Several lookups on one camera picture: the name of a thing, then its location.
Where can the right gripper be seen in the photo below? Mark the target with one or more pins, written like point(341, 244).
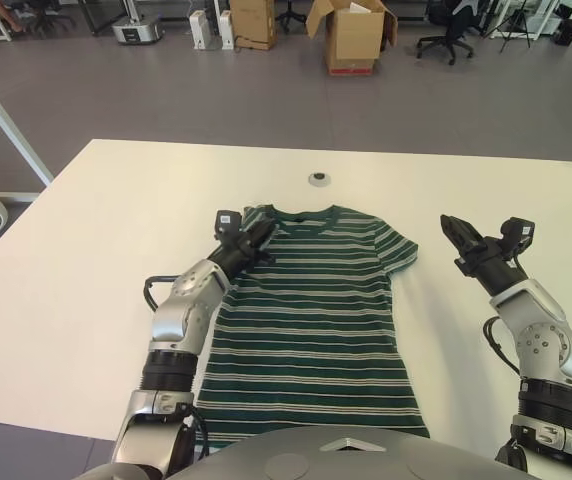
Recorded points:
point(493, 265)

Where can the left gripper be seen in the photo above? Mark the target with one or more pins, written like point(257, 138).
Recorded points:
point(238, 250)

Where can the green white striped T-shirt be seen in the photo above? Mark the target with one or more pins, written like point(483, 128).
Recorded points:
point(311, 320)

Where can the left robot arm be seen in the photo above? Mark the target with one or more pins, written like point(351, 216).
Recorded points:
point(176, 320)

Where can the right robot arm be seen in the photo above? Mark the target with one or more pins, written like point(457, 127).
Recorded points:
point(546, 345)

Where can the grey mobile robot base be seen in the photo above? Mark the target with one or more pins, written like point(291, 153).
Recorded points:
point(138, 27)

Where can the black office chair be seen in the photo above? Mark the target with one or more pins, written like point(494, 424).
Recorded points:
point(448, 35)

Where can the black tripod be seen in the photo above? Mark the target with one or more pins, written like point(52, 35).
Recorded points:
point(511, 22)

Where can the robot body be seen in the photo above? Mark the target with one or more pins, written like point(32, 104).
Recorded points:
point(311, 455)

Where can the white tower unit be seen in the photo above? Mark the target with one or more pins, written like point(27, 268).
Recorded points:
point(225, 30)
point(200, 30)

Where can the open cardboard box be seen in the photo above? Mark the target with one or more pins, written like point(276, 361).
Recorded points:
point(353, 37)

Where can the closed cardboard box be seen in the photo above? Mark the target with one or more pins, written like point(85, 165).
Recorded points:
point(252, 22)

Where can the black box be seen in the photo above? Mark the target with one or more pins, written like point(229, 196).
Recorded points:
point(569, 25)

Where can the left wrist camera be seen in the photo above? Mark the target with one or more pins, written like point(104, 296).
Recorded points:
point(228, 222)

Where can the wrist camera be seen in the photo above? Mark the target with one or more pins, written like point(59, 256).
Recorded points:
point(228, 222)
point(517, 232)

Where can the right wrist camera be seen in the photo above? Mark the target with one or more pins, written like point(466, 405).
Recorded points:
point(517, 232)

